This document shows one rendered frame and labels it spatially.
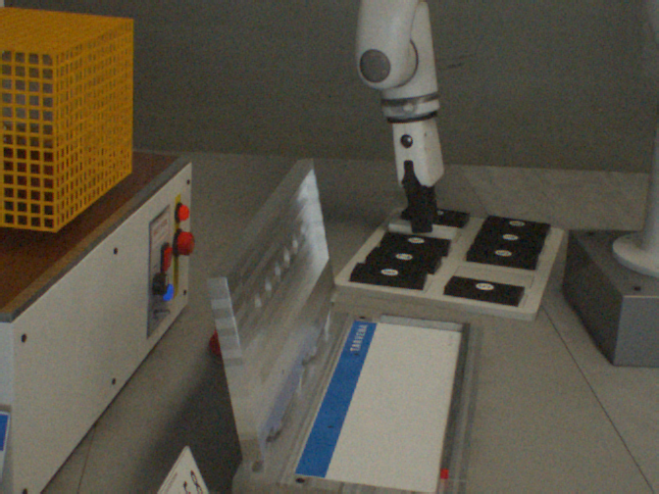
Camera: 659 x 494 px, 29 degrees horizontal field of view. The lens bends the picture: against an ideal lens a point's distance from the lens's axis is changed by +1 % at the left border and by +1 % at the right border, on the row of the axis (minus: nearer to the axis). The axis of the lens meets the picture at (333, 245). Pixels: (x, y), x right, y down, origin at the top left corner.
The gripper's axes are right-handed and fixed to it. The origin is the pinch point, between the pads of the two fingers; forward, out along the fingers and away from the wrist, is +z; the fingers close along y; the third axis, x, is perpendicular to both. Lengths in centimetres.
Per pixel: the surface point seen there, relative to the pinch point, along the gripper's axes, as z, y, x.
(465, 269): 4.6, -13.5, -8.7
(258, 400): -4, -82, -5
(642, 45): 0, 181, -17
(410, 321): 2.8, -41.0, -8.1
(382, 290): 2.9, -27.5, -0.8
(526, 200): 5.8, 30.5, -9.7
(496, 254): 4.2, -8.3, -12.2
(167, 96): -5, 135, 105
